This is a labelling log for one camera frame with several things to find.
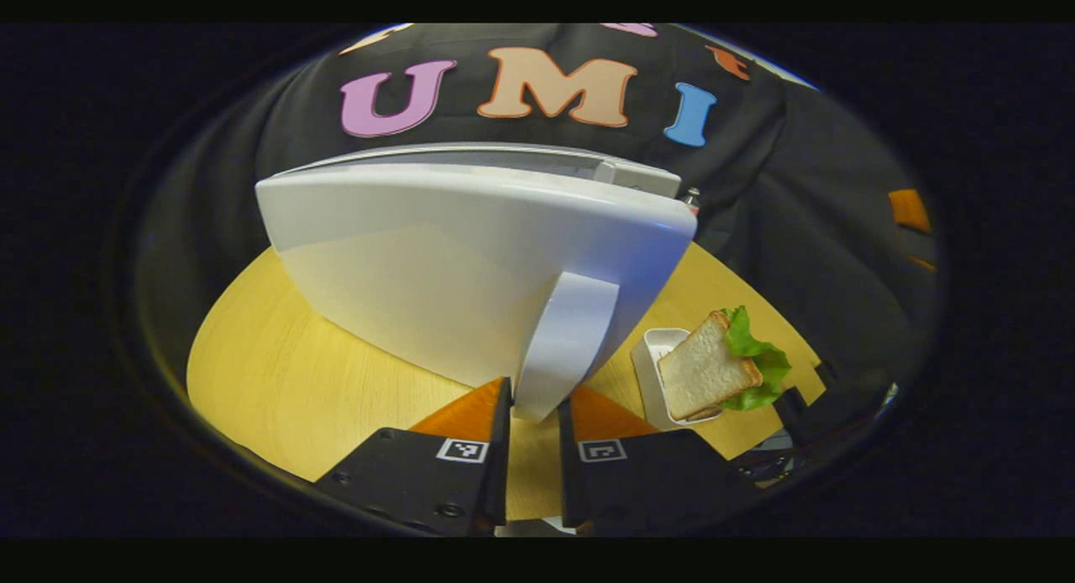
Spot orange wooden chair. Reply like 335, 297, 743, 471
889, 188, 935, 273

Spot black backdrop cloth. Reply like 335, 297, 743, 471
134, 24, 937, 416

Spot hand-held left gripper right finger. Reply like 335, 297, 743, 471
558, 385, 761, 538

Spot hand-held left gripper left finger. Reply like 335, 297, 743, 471
312, 376, 513, 538

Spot toast sandwich with lettuce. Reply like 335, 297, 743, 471
656, 305, 793, 422

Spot white rectangular tray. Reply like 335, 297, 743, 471
630, 328, 725, 426

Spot white microwave oven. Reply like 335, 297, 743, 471
254, 142, 700, 424

